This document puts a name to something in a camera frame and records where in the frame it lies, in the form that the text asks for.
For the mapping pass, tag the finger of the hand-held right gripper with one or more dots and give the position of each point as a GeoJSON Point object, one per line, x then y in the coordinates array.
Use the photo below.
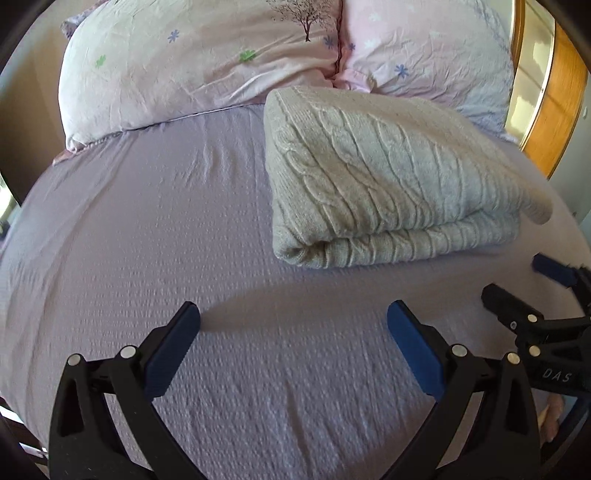
{"type": "Point", "coordinates": [503, 302]}
{"type": "Point", "coordinates": [551, 267]}

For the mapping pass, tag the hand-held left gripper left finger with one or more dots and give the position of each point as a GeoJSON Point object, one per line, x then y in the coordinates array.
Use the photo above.
{"type": "Point", "coordinates": [171, 344]}

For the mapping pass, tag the lilac bed sheet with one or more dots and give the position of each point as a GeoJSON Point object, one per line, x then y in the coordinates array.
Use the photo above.
{"type": "Point", "coordinates": [184, 230]}

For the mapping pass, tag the person's right hand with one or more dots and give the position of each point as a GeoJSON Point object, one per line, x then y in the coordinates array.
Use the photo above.
{"type": "Point", "coordinates": [552, 417]}

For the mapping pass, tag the wooden headboard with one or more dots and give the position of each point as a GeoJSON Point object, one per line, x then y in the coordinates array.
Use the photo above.
{"type": "Point", "coordinates": [558, 101]}

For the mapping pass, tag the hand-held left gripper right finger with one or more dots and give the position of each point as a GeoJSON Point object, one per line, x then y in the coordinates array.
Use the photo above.
{"type": "Point", "coordinates": [415, 344]}

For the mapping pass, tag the tree print pink pillow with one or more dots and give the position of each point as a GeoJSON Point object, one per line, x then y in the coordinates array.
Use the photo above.
{"type": "Point", "coordinates": [194, 64]}

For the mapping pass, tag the pink flower print pillow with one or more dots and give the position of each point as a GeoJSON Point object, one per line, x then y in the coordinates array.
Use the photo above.
{"type": "Point", "coordinates": [415, 50]}

